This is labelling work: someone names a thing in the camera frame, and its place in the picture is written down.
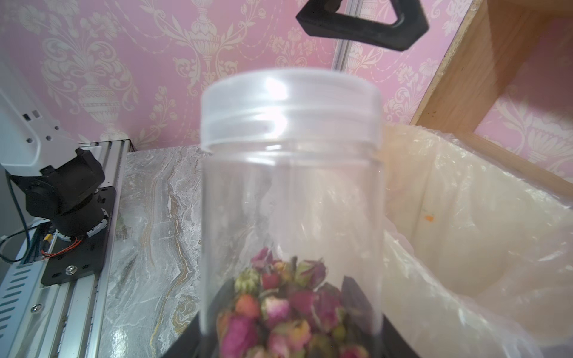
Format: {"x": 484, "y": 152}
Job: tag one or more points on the wooden two-tier shelf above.
{"x": 493, "y": 41}

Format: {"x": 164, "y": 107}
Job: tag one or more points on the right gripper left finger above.
{"x": 188, "y": 344}

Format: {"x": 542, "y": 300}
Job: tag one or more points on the clear jar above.
{"x": 292, "y": 199}

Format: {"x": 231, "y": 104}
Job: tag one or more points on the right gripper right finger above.
{"x": 393, "y": 344}

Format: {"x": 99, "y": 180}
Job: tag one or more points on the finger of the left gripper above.
{"x": 319, "y": 18}

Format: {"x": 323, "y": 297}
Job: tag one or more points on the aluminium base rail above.
{"x": 62, "y": 320}

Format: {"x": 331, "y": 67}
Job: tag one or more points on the beige trash bin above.
{"x": 483, "y": 232}

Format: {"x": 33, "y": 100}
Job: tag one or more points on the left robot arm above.
{"x": 65, "y": 184}

